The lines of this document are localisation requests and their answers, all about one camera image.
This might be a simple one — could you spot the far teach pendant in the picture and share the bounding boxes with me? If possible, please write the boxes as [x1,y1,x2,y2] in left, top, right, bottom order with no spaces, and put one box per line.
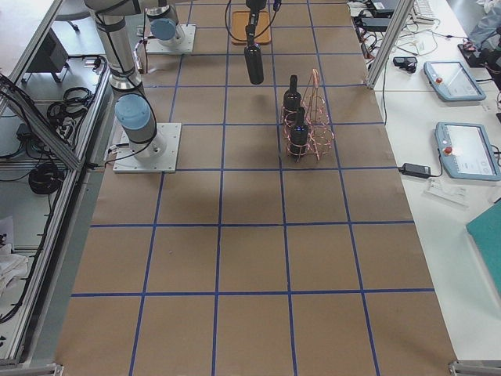
[424,61,486,102]

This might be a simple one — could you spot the teal board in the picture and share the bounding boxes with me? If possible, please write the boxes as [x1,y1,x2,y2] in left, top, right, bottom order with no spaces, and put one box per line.
[466,203,500,290]

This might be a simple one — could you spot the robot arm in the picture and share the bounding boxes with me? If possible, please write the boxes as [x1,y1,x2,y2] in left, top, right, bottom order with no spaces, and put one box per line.
[146,1,183,47]
[84,1,181,160]

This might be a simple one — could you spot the clear acrylic stand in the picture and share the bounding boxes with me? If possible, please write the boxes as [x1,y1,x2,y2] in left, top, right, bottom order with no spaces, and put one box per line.
[424,178,469,208]

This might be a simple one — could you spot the copper wire wine basket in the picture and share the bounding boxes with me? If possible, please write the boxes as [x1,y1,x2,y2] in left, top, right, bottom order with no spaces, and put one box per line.
[281,68,334,161]

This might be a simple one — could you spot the coiled black cables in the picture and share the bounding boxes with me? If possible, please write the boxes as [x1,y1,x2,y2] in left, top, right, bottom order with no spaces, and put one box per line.
[46,86,97,130]

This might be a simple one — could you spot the near teach pendant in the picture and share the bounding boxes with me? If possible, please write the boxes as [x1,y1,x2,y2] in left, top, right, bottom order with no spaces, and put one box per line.
[434,122,500,182]

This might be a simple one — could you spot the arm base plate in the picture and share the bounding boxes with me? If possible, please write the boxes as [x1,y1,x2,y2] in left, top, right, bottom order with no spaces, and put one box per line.
[146,24,196,55]
[113,123,182,173]

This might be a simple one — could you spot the dark wine bottle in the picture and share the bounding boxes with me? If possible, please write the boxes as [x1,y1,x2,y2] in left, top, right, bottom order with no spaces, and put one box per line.
[244,41,264,85]
[290,107,308,161]
[283,74,301,124]

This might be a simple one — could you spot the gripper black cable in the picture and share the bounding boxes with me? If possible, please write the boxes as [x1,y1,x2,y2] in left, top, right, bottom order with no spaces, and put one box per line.
[223,0,283,45]

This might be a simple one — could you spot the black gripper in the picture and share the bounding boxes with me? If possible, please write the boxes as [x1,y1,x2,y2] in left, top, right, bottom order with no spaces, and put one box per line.
[245,0,267,41]

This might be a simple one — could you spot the black power brick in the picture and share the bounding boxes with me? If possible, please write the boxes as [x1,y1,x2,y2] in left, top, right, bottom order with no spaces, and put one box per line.
[398,163,431,179]

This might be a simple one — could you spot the aluminium frame post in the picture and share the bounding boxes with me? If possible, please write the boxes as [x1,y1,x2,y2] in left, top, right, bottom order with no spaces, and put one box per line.
[366,0,413,89]

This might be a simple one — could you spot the wooden tray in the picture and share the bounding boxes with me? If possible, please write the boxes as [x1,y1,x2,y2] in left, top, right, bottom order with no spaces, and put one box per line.
[230,10,272,46]

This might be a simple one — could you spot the teach pendant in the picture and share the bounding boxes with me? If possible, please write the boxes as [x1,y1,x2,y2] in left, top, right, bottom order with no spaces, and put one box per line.
[424,61,486,102]
[434,122,500,182]

